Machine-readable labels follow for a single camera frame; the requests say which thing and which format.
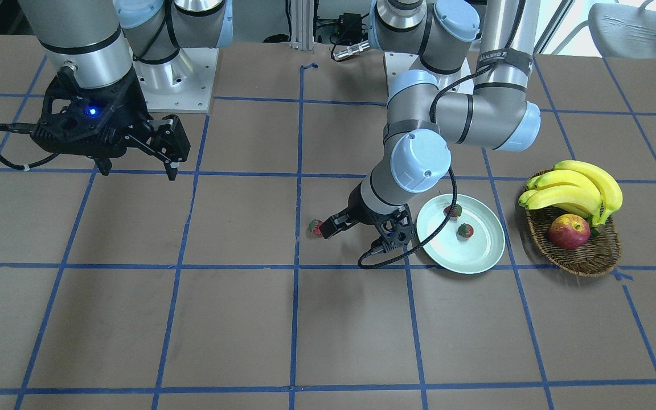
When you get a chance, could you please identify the aluminium profile post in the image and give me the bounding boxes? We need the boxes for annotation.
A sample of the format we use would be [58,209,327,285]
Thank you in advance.
[287,0,315,54]

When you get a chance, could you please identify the brown wicker basket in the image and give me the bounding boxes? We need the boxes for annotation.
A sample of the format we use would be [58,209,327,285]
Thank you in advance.
[524,169,622,278]

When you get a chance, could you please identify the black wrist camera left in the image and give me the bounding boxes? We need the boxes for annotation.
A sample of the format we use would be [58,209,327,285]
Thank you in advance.
[368,203,416,255]

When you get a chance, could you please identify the light green plate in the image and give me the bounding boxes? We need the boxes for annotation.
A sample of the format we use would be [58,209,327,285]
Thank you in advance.
[412,194,506,273]

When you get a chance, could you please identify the black cables on desk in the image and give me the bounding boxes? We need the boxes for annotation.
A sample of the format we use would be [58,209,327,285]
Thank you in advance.
[314,11,371,60]

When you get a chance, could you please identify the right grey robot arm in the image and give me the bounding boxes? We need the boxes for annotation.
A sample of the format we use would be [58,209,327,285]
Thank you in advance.
[12,1,233,180]

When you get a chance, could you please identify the grey chair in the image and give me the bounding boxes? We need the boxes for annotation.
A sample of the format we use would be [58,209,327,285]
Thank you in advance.
[587,1,656,59]

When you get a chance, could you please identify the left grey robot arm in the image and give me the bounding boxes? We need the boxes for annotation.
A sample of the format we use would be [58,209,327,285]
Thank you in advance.
[320,1,540,239]

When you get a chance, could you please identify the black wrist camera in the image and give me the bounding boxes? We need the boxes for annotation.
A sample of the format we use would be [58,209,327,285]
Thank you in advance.
[368,203,416,255]
[0,67,125,171]

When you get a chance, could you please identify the red strawberry moved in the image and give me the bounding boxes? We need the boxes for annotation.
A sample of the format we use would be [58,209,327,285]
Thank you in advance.
[308,219,323,236]
[457,223,474,239]
[444,203,463,219]

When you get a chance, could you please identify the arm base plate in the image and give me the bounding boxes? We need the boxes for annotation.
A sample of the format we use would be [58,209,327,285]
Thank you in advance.
[133,48,220,114]
[384,52,471,101]

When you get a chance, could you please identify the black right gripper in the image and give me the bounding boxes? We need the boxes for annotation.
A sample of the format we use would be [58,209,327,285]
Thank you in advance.
[96,72,191,181]

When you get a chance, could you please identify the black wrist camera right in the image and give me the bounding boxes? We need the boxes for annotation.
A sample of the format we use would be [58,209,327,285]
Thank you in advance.
[0,67,125,171]

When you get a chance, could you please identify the yellow banana bunch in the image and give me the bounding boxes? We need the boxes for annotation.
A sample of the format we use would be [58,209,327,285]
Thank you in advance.
[518,160,623,227]

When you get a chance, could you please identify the red apple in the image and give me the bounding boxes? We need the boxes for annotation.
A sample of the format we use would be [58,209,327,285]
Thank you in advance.
[548,214,591,250]

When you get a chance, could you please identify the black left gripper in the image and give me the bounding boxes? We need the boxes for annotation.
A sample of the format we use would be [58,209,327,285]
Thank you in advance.
[319,185,388,239]

